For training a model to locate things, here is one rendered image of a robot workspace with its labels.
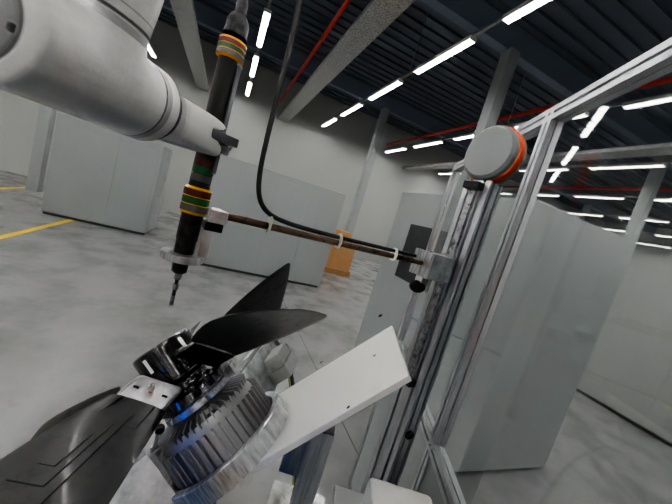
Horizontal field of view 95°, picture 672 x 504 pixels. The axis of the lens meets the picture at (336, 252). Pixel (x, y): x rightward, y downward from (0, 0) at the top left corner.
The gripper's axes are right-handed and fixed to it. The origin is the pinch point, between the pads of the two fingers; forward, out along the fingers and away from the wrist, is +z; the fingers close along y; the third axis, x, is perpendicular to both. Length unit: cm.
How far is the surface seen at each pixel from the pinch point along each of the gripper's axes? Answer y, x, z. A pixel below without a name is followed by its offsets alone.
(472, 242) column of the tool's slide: 60, -2, 37
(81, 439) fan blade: -1.9, -47.1, -12.2
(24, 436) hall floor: -109, -165, 91
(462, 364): 70, -38, 40
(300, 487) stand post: 32, -64, 9
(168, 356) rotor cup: -0.8, -41.8, 4.9
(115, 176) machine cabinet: -467, -58, 554
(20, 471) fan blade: -5, -49, -17
